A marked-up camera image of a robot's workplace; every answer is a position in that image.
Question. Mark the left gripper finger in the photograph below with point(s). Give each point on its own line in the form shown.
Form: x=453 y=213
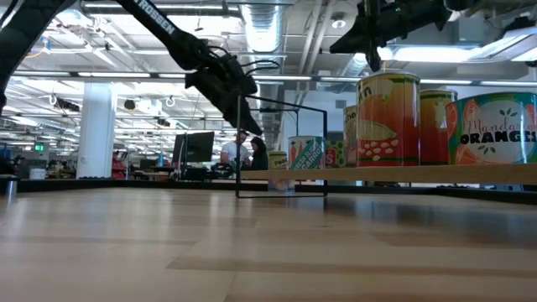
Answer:
x=243 y=115

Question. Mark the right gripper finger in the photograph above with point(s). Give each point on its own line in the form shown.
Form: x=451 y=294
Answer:
x=352 y=40

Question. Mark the sliced carrots can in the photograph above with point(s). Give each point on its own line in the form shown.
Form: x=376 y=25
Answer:
x=306 y=153

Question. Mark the large corn can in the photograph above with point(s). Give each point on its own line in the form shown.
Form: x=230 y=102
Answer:
x=388 y=121

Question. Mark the green peas can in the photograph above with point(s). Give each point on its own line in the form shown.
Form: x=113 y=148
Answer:
x=335 y=155

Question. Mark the corn can with cob print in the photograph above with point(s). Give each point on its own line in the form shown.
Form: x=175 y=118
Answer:
x=432 y=126

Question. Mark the mandarin oranges can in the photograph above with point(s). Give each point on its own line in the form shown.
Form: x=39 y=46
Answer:
x=491 y=134

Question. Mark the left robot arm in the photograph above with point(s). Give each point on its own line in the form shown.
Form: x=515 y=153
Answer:
x=159 y=25

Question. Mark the wooden shelf board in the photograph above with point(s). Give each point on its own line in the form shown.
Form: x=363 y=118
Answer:
x=419 y=174

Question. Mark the person standing at desk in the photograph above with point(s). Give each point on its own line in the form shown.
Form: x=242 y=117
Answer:
x=260 y=155

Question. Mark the black computer monitor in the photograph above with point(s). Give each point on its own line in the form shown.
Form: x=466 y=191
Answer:
x=197 y=147

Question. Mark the yellow-label peaches can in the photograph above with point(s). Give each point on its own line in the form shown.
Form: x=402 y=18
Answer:
x=277 y=160

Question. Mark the blue bottle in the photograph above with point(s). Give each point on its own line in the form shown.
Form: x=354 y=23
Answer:
x=160 y=160

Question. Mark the white pillar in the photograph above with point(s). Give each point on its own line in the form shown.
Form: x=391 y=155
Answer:
x=96 y=134

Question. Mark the black metal shelf frame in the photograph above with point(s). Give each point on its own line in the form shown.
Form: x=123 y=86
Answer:
x=238 y=159

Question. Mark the silver ribbed ventilation duct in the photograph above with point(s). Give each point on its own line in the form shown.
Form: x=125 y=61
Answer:
x=264 y=38

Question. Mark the ceiling light rail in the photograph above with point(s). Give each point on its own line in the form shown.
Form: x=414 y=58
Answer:
x=117 y=75

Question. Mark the short metal post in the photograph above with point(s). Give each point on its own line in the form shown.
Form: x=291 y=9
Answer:
x=11 y=188

